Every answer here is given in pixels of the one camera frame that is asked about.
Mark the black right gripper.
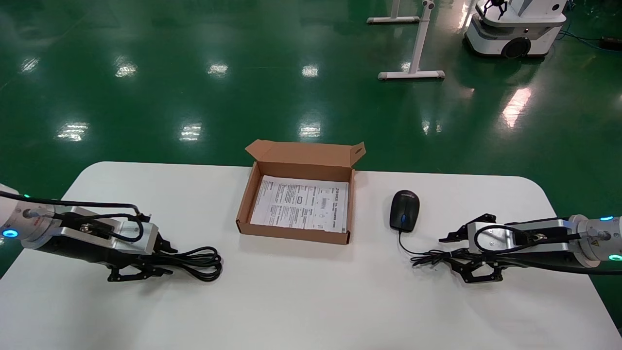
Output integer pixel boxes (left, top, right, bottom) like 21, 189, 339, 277
439, 213, 586, 284

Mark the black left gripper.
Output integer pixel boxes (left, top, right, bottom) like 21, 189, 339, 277
36, 232, 178, 283

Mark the black power cable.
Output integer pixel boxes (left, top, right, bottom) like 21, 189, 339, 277
138, 246, 223, 283

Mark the black wired computer mouse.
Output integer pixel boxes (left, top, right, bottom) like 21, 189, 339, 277
389, 190, 475, 269

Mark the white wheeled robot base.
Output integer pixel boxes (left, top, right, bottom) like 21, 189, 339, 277
464, 0, 568, 59

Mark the brown cardboard box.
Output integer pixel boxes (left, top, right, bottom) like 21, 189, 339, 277
236, 140, 366, 245

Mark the white printed instruction sheet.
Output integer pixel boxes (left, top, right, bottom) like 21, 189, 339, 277
250, 175, 349, 233

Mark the white T-foot table leg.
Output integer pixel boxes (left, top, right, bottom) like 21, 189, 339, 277
366, 0, 420, 24
378, 0, 446, 81

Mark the black gripper of distant robot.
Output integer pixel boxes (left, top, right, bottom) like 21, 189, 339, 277
484, 0, 509, 19

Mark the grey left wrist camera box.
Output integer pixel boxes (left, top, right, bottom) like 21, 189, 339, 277
51, 206, 160, 256

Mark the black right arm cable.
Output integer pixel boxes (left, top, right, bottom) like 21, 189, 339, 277
473, 224, 622, 277

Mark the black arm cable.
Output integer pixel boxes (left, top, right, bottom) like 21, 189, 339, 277
473, 224, 622, 277
0, 191, 152, 243

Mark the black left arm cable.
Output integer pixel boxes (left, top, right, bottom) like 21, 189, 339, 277
0, 191, 152, 243

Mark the blue floor cable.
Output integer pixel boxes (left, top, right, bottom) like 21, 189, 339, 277
558, 28, 622, 53

